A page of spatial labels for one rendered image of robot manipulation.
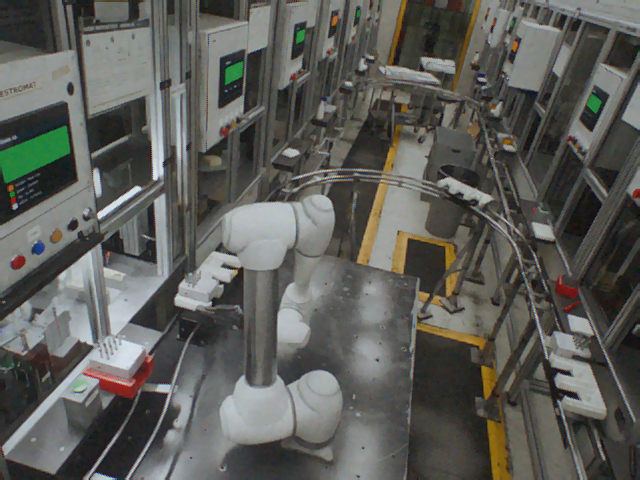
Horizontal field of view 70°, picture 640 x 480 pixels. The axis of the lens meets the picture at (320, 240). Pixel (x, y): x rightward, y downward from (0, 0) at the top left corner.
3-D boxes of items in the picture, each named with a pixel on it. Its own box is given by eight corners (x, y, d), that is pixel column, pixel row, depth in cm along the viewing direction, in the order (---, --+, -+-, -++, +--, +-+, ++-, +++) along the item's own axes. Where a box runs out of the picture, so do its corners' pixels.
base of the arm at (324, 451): (343, 410, 171) (346, 401, 168) (331, 464, 152) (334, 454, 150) (296, 397, 173) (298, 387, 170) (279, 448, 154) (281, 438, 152)
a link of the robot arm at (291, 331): (265, 347, 174) (275, 320, 184) (304, 357, 172) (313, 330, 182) (265, 329, 167) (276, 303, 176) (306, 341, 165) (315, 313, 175)
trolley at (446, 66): (444, 128, 752) (462, 67, 701) (409, 122, 751) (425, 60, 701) (437, 113, 824) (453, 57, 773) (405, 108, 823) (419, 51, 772)
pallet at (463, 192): (433, 193, 326) (437, 180, 321) (444, 188, 336) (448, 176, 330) (479, 215, 307) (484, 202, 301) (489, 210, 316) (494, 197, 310)
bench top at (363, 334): (395, 588, 128) (399, 582, 126) (54, 475, 140) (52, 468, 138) (417, 283, 255) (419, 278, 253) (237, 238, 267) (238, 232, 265)
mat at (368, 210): (363, 283, 357) (364, 281, 356) (291, 264, 363) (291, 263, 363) (408, 104, 851) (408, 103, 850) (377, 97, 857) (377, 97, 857)
